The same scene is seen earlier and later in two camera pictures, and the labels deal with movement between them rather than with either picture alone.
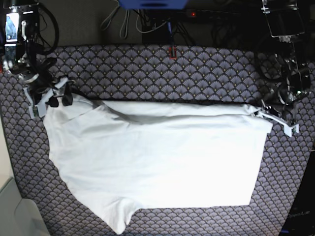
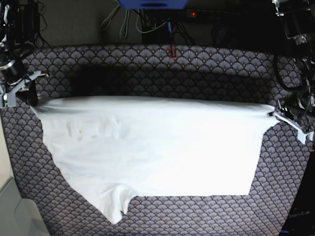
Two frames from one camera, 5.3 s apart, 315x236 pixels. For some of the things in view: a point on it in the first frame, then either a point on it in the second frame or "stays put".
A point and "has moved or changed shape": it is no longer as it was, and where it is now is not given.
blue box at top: (152, 5) stays put
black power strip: (199, 15) stays put
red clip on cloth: (171, 57) stays put
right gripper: (282, 99) → (301, 109)
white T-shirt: (116, 155) has moved or changed shape
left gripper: (41, 81) → (10, 73)
